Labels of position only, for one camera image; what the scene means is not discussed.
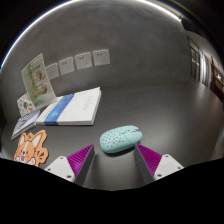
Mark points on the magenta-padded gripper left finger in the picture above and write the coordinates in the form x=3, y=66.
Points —
x=78, y=163

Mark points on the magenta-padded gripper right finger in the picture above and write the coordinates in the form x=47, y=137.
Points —
x=151, y=161

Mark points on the mint green computer mouse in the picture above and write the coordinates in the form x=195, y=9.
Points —
x=118, y=140

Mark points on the orange corgi-shaped mouse pad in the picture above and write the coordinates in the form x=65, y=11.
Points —
x=30, y=150

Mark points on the white book with blue band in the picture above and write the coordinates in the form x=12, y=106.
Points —
x=76, y=108

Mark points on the grey striped book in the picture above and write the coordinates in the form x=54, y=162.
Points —
x=24, y=124

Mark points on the green menu in acrylic stand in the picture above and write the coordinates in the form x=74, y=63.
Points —
x=38, y=81

